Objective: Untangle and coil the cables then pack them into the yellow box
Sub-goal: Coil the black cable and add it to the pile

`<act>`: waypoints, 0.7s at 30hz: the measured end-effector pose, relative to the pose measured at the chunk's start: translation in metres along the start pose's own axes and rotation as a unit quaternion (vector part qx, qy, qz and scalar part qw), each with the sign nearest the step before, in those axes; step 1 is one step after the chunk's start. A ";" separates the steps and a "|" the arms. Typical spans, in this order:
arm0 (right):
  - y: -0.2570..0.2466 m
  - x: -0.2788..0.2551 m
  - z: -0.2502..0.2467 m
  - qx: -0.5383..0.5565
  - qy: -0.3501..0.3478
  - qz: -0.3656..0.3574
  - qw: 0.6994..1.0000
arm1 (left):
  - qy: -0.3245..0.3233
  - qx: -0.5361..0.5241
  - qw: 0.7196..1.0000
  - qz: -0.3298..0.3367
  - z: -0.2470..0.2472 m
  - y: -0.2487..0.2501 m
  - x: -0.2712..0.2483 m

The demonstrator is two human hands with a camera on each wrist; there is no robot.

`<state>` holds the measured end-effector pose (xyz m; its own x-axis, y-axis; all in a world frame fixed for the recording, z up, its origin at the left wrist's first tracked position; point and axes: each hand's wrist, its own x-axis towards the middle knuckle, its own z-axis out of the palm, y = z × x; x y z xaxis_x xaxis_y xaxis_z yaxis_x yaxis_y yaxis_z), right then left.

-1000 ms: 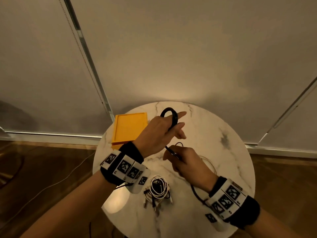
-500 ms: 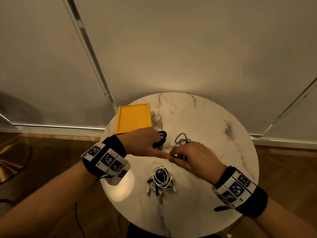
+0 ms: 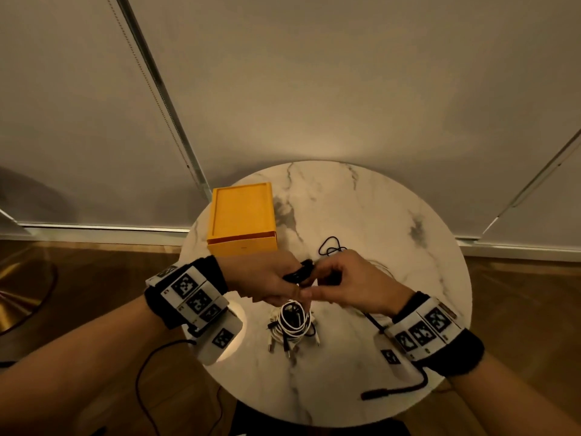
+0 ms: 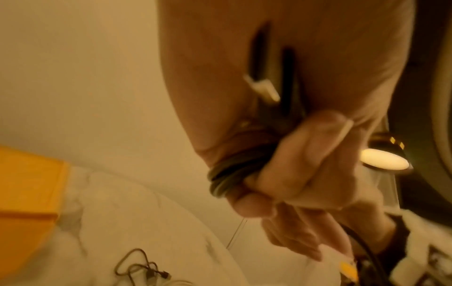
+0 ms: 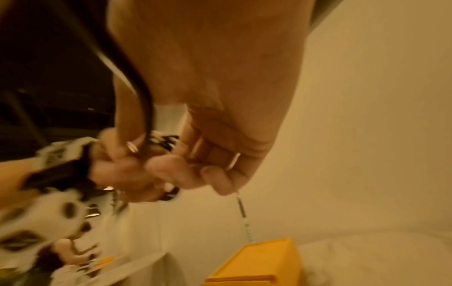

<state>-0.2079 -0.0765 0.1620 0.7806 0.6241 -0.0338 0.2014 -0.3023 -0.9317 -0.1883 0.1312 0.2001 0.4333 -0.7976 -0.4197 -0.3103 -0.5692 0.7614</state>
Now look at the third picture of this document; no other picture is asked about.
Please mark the person's left hand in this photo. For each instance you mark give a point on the person's left hand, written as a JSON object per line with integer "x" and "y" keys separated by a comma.
{"x": 258, "y": 272}

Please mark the person's right hand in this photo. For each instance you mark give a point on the person's right hand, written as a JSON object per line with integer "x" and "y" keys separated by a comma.
{"x": 363, "y": 286}

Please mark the yellow box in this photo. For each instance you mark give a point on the yellow box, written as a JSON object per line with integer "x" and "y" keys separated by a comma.
{"x": 243, "y": 208}

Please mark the person's right forearm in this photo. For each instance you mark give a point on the person's right forearm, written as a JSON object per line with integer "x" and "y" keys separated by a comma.
{"x": 513, "y": 395}

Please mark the person's left forearm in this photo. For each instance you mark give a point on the person's left forearm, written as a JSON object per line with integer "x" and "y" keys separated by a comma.
{"x": 77, "y": 372}

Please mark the white marble table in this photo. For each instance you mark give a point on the white marble table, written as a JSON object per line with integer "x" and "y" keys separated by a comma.
{"x": 340, "y": 199}

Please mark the black left wristband with markers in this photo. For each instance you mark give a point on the black left wristband with markers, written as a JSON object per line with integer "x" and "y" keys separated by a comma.
{"x": 159, "y": 308}

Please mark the metal blind track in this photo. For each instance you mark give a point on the metal blind track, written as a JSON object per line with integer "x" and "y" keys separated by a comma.
{"x": 159, "y": 90}
{"x": 531, "y": 190}

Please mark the gold lamp base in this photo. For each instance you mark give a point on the gold lamp base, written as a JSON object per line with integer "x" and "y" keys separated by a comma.
{"x": 20, "y": 295}

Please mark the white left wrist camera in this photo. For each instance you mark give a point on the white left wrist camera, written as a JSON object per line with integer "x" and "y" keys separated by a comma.
{"x": 222, "y": 338}

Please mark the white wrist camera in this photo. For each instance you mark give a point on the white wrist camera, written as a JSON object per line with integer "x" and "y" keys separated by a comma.
{"x": 391, "y": 356}
{"x": 222, "y": 338}

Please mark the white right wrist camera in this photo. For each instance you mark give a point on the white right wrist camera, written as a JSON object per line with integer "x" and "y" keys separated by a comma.
{"x": 391, "y": 356}

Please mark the metal bottom rail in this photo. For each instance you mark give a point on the metal bottom rail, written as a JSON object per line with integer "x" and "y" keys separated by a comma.
{"x": 522, "y": 251}
{"x": 113, "y": 233}

